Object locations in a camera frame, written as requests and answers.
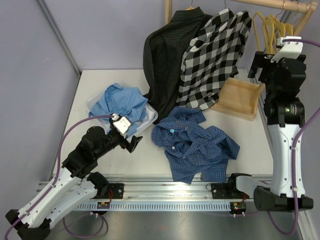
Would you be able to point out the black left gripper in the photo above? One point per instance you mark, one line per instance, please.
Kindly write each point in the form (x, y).
(132, 145)

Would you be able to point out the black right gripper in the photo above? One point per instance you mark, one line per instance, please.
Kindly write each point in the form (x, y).
(260, 61)

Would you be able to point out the hanger of plaid shirt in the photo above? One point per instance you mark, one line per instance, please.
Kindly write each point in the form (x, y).
(258, 23)

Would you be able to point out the light blue shirt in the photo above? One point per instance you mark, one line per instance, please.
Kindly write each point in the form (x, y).
(122, 100)

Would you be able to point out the yellow hanger of blue shirt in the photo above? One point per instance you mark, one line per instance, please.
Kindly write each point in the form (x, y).
(272, 28)

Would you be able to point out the black white checkered shirt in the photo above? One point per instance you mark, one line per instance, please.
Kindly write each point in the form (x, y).
(211, 58)

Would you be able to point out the blue plaid shirt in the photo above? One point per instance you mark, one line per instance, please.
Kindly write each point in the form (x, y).
(192, 149)

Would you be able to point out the yellow hanger of white shirt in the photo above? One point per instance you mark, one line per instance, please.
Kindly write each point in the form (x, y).
(287, 28)

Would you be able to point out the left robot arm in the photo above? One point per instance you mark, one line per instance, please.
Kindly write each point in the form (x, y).
(74, 182)

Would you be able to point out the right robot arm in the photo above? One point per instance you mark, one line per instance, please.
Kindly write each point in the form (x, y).
(285, 115)

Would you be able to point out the hanger of black shirt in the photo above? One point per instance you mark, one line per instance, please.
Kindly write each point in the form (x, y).
(191, 7)

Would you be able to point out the black pinstripe shirt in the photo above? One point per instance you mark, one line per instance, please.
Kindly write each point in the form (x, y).
(162, 58)

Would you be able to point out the white plastic laundry basket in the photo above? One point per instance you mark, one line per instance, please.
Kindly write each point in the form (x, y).
(95, 98)

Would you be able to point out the wooden clothes rack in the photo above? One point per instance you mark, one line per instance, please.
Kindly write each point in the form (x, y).
(239, 98)

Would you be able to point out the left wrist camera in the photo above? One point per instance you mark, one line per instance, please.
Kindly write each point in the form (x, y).
(121, 123)

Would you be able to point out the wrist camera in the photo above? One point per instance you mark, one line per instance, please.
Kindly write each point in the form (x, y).
(121, 123)
(290, 47)

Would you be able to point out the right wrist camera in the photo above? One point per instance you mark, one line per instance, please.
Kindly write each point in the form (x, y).
(290, 47)

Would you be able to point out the aluminium rail base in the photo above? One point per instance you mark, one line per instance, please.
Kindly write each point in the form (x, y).
(156, 188)

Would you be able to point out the white slotted cable duct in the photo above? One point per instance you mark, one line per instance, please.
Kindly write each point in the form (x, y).
(153, 206)

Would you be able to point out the aluminium corner frame post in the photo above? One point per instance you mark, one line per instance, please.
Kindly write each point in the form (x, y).
(58, 35)

